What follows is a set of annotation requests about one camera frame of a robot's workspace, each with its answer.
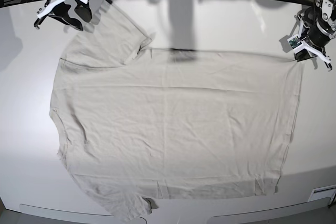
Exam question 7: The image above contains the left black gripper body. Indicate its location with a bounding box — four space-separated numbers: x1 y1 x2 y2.
306 18 335 48

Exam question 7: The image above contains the light grey T-shirt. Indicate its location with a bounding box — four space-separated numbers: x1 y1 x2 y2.
49 0 303 221

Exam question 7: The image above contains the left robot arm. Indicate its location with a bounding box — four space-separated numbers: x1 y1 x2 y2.
287 0 335 70

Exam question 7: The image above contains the white label sticker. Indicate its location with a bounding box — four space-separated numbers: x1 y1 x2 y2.
308 185 336 202

